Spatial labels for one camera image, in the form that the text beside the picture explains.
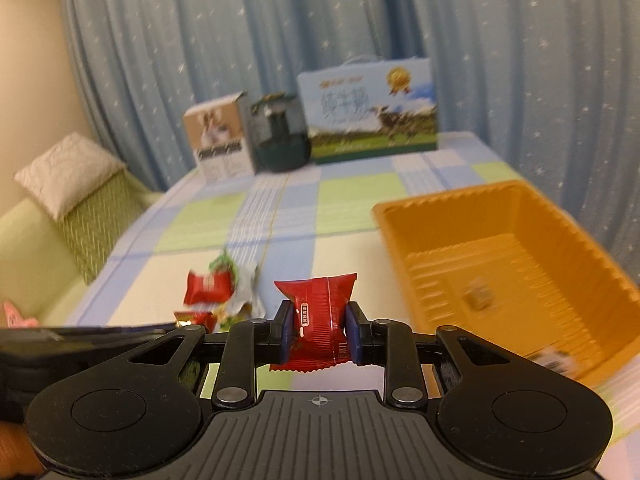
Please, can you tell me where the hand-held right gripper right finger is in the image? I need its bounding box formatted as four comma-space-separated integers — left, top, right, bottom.
345, 301, 507, 409

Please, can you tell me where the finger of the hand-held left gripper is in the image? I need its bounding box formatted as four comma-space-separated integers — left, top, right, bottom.
106, 324, 188, 365

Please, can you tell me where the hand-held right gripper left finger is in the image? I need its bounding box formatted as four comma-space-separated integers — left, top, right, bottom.
126, 301, 296, 409

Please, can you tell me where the red snack packet white label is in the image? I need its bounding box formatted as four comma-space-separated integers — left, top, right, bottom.
269, 272, 359, 372

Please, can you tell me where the red gold snack packet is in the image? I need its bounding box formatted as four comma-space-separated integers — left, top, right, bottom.
173, 310, 216, 333

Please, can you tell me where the green white snack packet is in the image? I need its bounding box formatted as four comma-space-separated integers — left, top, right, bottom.
209, 250, 267, 332

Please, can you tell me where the orange plastic tray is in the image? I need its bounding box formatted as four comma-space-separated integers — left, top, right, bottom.
371, 180, 640, 387

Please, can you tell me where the person's left hand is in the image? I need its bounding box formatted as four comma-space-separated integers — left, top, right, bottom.
0, 421, 46, 477

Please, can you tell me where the pink object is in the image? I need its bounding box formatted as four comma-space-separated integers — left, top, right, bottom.
0, 301, 39, 330

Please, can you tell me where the light green sofa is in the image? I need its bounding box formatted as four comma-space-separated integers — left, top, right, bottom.
0, 180, 166, 331

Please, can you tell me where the green chevron cushion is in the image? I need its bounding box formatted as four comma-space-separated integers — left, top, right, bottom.
55, 170, 163, 286

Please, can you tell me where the checkered tablecloth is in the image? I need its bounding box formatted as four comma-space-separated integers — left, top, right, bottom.
65, 130, 640, 461

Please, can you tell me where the small brown snack packet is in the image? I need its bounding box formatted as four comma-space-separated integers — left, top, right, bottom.
462, 280, 494, 312

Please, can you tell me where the dark green glass jar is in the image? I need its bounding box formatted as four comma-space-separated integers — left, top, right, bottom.
250, 92, 312, 173

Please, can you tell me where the white quilted pillow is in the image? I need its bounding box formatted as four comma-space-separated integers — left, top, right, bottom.
13, 132, 126, 221

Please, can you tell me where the white black snack packet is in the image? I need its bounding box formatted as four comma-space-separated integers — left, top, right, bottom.
529, 346, 582, 377

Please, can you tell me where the beige product box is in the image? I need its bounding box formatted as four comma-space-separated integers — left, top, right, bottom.
183, 91, 258, 183

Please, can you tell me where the blue milk carton box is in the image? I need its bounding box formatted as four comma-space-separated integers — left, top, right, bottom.
296, 57, 440, 166

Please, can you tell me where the blue starry curtain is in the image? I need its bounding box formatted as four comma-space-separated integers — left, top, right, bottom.
60, 0, 640, 281

